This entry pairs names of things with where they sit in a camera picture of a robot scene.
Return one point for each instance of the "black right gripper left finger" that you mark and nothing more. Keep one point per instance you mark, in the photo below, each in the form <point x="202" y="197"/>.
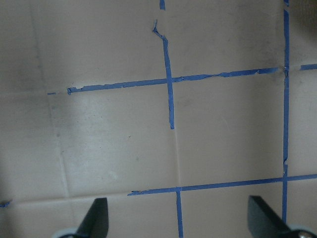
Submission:
<point x="95" y="223"/>

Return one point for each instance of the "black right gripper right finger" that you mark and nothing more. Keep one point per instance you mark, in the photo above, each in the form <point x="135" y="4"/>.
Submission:
<point x="263" y="222"/>

